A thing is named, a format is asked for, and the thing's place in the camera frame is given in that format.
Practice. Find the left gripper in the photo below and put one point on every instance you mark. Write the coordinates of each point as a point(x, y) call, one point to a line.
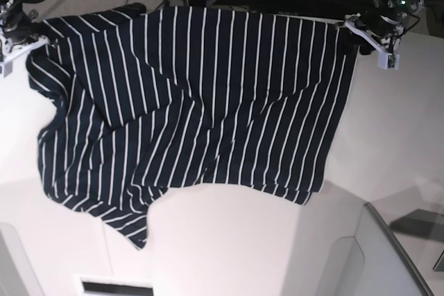
point(358, 44)

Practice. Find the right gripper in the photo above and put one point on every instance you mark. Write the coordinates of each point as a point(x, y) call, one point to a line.
point(25, 32)

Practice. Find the navy white striped t-shirt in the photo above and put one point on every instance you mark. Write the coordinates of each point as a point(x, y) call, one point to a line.
point(146, 102)

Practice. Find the white slotted panel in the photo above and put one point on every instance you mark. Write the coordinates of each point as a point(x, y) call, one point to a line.
point(112, 286)

